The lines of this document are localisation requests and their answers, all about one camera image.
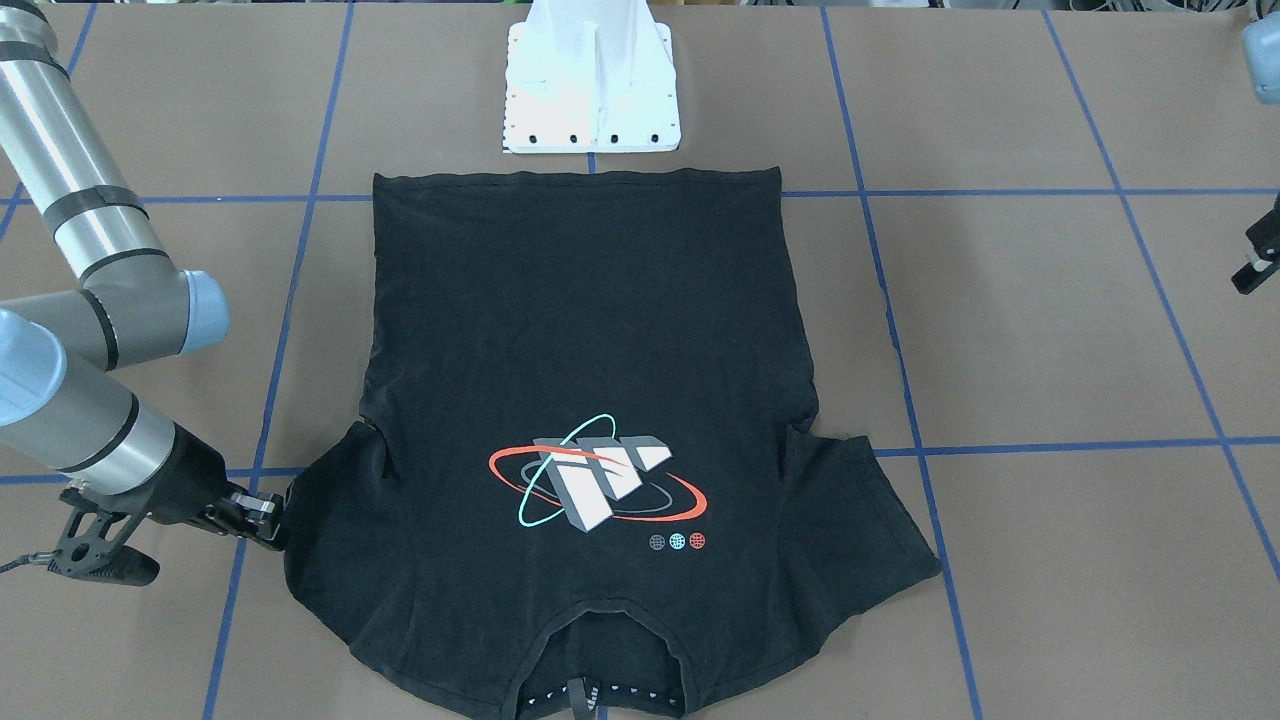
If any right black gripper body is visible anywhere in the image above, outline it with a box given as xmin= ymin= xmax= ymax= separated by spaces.
xmin=150 ymin=425 xmax=237 ymax=530

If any black graphic t-shirt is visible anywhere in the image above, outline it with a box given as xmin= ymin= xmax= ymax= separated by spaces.
xmin=283 ymin=168 xmax=942 ymax=719

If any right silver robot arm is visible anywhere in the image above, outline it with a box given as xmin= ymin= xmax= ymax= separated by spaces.
xmin=3 ymin=1 xmax=284 ymax=550

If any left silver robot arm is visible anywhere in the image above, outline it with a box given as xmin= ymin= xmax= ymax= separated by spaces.
xmin=1231 ymin=1 xmax=1279 ymax=295

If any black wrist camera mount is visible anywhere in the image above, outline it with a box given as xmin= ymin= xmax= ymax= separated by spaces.
xmin=47 ymin=487 xmax=160 ymax=587

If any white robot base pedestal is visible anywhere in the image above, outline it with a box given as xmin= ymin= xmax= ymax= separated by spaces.
xmin=500 ymin=1 xmax=682 ymax=154

